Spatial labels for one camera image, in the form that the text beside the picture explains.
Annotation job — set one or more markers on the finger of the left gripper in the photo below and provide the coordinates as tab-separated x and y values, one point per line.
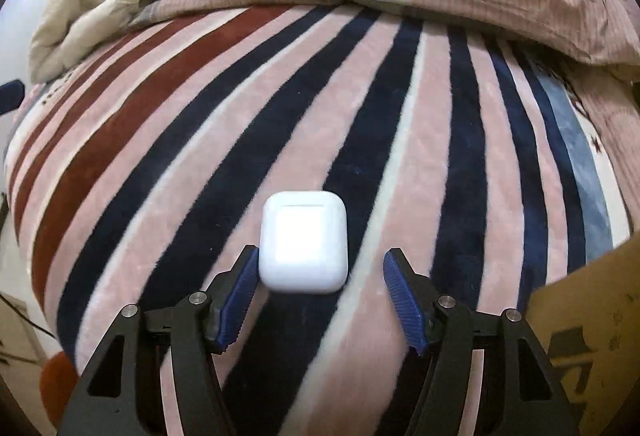
12	94

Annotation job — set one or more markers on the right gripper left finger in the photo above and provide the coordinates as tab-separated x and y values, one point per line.
119	392

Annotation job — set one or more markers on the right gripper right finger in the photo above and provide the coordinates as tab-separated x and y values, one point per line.
520	392

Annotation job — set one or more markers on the brown cardboard box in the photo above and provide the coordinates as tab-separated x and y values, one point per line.
588	322

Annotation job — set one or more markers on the cream fleece blanket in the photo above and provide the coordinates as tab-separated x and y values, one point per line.
70	29

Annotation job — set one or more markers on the striped plush blanket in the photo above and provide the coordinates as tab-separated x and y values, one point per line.
141	173

